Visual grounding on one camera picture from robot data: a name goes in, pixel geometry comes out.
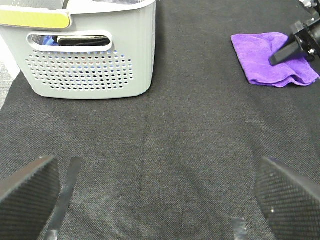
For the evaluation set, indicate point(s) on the grey perforated laundry basket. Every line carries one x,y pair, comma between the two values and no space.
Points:
121,69

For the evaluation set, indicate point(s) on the purple towel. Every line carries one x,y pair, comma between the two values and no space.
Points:
253,52

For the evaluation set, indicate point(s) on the black cloth in basket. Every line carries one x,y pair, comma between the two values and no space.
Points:
82,40

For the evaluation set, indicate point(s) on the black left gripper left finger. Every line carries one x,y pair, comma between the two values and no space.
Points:
33,198

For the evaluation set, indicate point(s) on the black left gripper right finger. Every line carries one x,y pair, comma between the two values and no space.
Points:
289,201

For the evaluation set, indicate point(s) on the blue cloth in basket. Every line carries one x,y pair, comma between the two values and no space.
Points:
48,40

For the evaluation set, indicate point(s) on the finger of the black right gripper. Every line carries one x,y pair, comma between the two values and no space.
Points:
286,53

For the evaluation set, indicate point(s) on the black other-arm gripper body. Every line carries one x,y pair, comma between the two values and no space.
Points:
307,34

